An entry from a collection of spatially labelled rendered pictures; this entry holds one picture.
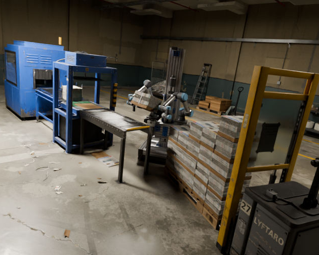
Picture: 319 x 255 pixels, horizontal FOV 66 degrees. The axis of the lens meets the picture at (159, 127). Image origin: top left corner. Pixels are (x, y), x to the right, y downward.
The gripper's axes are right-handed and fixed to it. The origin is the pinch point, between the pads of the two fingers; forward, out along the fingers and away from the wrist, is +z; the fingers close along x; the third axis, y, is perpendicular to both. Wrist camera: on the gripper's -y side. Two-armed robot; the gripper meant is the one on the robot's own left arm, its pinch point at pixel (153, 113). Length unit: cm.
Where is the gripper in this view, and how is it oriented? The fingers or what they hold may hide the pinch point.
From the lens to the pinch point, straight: 391.1
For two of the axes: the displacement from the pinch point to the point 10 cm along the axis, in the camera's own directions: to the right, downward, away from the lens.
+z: -6.9, -2.7, 6.7
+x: -6.3, -2.4, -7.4
